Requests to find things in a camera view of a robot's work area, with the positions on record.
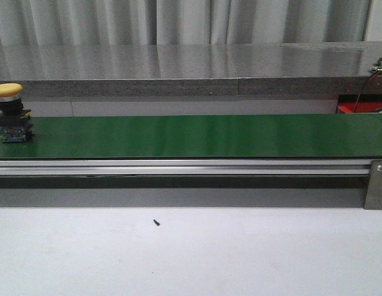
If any yellow push button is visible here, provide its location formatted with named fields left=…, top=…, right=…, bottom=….
left=0, top=83, right=33, bottom=143

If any green conveyor belt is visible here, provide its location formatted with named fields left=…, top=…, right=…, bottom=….
left=0, top=113, right=382, bottom=159

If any grey stone counter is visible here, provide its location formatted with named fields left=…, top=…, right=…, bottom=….
left=0, top=41, right=382, bottom=97

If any small green circuit board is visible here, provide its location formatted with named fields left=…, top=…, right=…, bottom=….
left=370, top=59, right=382, bottom=74

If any grey curtain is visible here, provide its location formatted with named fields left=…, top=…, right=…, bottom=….
left=0, top=1, right=372, bottom=46

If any aluminium conveyor frame rail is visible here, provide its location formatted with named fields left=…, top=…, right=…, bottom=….
left=0, top=159, right=372, bottom=176

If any metal conveyor support bracket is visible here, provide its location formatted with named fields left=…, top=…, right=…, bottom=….
left=363, top=160, right=382, bottom=210

